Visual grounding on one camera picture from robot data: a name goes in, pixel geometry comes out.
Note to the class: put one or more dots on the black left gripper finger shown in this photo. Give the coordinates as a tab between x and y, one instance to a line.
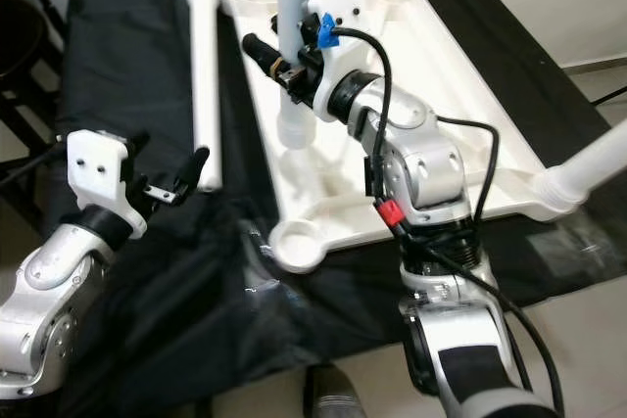
194	175

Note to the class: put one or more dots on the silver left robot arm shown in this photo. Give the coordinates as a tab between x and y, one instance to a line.
59	301

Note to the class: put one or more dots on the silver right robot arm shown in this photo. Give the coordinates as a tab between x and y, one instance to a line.
426	163

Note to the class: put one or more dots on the black tablecloth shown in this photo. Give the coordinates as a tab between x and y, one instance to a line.
118	66

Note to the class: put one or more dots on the black round stool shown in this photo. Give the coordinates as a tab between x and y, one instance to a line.
22	46

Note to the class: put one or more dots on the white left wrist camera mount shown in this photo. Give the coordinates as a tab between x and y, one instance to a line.
98	168

